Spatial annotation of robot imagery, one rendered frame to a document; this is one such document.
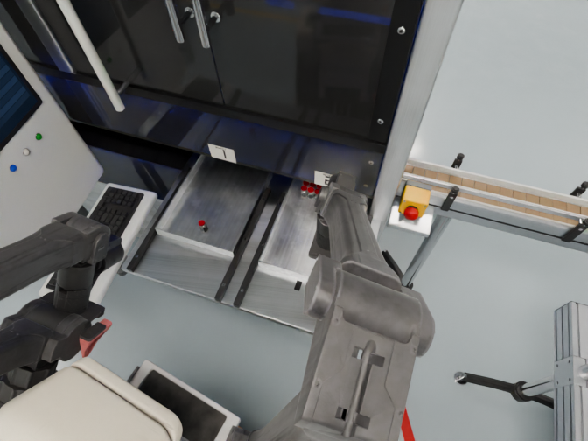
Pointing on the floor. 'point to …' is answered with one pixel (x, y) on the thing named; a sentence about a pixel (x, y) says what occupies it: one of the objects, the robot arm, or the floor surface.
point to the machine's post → (414, 100)
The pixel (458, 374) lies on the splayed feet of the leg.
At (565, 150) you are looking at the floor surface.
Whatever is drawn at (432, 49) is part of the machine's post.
